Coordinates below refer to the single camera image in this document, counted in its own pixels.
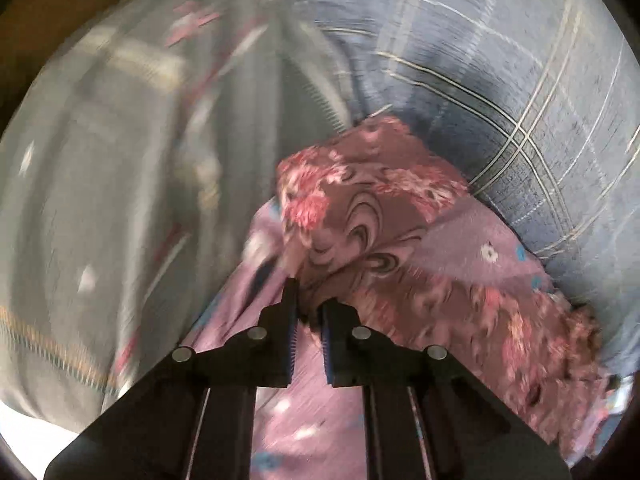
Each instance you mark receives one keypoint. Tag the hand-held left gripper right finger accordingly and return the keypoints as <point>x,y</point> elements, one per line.
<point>327,345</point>

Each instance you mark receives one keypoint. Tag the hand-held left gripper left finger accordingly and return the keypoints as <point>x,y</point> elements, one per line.
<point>291,340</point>

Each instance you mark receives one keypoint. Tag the purple floral cloth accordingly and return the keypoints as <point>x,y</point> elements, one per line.
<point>320,410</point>

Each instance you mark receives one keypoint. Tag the maroon floral cloth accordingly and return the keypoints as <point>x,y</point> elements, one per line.
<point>370,210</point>

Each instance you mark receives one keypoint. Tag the grey printed bedsheet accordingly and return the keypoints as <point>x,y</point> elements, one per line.
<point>125,185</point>

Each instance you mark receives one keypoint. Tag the blue plaid blanket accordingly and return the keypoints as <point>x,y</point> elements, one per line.
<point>500,85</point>

